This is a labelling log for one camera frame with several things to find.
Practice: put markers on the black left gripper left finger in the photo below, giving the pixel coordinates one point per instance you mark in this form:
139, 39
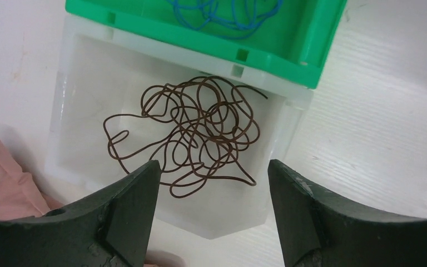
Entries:
110, 227

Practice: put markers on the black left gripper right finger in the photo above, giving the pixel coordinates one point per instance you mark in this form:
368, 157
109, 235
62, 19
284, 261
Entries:
318, 227

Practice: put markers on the pink cloth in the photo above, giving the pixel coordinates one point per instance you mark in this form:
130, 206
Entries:
19, 195

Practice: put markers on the clear plastic bin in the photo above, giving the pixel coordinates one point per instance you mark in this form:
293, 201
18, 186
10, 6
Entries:
122, 99

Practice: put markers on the green plastic bin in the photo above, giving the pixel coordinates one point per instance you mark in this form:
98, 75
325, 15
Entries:
288, 39

